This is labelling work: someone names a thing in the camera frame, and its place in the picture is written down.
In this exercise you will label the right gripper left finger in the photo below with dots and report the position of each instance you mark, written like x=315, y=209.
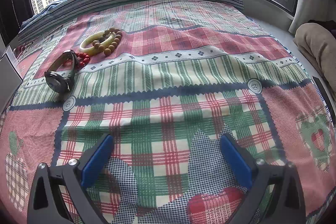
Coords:
x=94, y=159

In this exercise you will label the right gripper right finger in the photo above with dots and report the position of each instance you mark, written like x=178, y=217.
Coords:
x=239, y=160

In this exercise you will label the black leather wrist watch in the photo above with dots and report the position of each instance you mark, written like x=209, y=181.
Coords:
x=62, y=81

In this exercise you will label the pale jade bangle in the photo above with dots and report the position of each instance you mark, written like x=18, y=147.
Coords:
x=97, y=43

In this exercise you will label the patchwork plaid bedspread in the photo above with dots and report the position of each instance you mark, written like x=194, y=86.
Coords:
x=182, y=74

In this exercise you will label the grey box at bed edge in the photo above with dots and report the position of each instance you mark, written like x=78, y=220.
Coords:
x=10, y=77

